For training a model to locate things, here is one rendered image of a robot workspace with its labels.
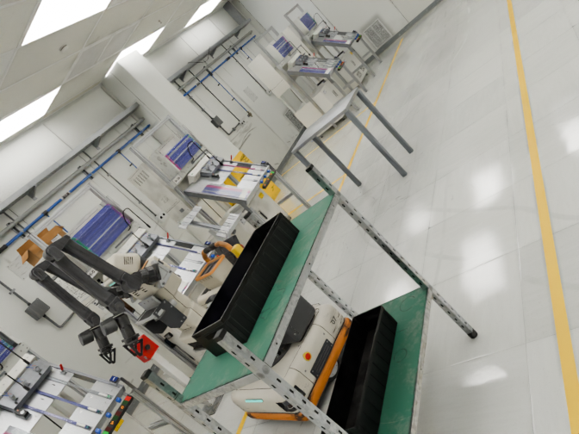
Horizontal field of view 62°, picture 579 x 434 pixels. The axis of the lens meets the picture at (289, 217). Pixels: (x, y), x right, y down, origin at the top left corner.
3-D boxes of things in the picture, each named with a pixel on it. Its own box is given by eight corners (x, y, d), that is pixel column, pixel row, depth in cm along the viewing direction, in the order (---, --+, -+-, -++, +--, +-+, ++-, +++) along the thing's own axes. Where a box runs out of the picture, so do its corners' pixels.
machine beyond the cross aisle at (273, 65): (370, 88, 824) (294, 1, 778) (361, 107, 763) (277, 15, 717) (316, 132, 908) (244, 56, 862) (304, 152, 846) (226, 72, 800)
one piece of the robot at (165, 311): (172, 318, 276) (144, 294, 271) (192, 311, 255) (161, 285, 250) (156, 341, 267) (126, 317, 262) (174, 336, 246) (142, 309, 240)
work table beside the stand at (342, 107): (407, 175, 418) (345, 108, 398) (349, 210, 462) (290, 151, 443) (414, 149, 451) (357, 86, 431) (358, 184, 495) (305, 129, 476)
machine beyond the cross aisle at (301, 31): (384, 58, 932) (317, -19, 886) (377, 73, 871) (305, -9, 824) (334, 100, 1016) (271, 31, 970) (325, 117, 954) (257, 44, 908)
